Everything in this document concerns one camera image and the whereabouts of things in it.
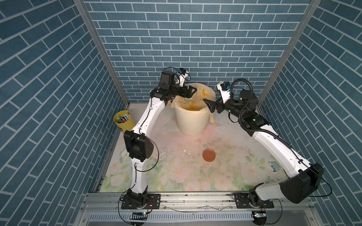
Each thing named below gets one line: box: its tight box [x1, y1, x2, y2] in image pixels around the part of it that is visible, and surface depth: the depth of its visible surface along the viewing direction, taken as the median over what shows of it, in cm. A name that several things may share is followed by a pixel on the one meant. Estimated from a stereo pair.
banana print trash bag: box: [167, 83, 219, 127], surface depth 84 cm
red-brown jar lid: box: [202, 148, 216, 162], surface depth 93 cm
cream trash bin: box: [168, 82, 219, 136], surface depth 90 cm
